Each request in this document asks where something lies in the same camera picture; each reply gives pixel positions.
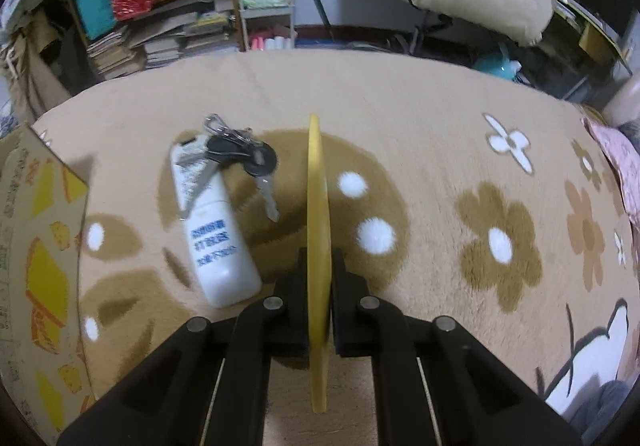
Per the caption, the stack of books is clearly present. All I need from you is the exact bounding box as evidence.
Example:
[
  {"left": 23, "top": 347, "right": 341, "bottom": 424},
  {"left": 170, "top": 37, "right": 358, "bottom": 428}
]
[
  {"left": 85, "top": 26, "right": 146, "bottom": 80},
  {"left": 132, "top": 10, "right": 237, "bottom": 70}
]

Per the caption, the white plastic bottle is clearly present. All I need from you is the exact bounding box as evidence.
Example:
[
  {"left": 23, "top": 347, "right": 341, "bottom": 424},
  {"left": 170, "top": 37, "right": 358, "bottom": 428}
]
[{"left": 170, "top": 133, "right": 264, "bottom": 309}]

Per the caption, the pink printed cloth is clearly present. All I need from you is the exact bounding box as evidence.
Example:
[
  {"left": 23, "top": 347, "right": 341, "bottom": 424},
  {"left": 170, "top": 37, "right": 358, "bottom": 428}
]
[{"left": 582, "top": 116, "right": 640, "bottom": 227}]

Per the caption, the beige coat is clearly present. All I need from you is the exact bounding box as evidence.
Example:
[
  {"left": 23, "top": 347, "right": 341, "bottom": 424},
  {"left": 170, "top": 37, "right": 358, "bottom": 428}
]
[{"left": 2, "top": 21, "right": 67, "bottom": 119}]

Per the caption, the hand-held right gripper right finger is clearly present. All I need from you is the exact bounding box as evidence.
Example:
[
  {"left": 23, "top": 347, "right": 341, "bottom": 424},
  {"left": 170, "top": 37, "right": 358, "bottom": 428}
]
[{"left": 329, "top": 247, "right": 583, "bottom": 446}]

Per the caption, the bunch of keys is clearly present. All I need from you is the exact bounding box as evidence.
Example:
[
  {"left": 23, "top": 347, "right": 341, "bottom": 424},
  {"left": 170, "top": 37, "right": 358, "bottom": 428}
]
[{"left": 177, "top": 113, "right": 281, "bottom": 222}]

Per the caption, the yellow round disc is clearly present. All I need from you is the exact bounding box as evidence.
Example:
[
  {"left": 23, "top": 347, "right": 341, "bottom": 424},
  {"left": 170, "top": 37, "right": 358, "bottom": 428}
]
[{"left": 306, "top": 114, "right": 334, "bottom": 414}]

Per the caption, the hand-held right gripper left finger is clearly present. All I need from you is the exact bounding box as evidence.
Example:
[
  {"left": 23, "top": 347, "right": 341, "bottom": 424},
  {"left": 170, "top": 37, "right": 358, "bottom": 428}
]
[{"left": 56, "top": 247, "right": 310, "bottom": 446}]

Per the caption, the cardboard box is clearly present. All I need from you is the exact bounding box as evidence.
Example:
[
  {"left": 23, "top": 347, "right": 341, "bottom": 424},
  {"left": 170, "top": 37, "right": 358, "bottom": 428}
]
[{"left": 0, "top": 123, "right": 97, "bottom": 438}]

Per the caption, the teal bag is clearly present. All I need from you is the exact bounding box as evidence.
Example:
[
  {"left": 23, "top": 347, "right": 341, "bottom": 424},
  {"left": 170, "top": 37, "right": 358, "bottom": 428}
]
[{"left": 70, "top": 0, "right": 117, "bottom": 41}]

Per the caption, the beige patterned rug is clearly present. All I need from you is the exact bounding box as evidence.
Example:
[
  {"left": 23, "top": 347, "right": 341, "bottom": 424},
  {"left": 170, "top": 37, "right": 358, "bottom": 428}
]
[{"left": 0, "top": 48, "right": 640, "bottom": 446}]

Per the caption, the grey cloth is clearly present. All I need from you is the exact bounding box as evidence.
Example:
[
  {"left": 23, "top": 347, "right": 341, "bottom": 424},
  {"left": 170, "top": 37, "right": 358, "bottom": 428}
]
[{"left": 565, "top": 378, "right": 636, "bottom": 442}]

